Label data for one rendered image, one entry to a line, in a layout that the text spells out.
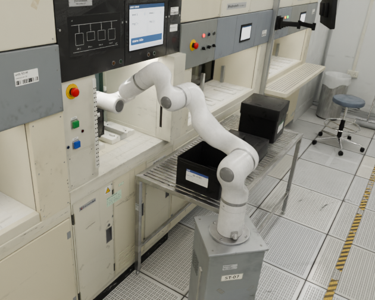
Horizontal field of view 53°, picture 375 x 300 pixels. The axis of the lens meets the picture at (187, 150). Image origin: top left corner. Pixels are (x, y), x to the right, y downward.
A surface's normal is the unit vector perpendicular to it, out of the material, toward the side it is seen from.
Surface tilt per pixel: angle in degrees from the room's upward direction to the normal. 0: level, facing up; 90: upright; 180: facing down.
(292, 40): 90
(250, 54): 90
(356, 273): 0
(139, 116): 90
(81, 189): 90
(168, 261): 0
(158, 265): 0
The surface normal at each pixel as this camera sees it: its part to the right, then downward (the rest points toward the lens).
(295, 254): 0.07, -0.89
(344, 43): -0.53, 0.35
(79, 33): 0.84, 0.29
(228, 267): 0.22, 0.45
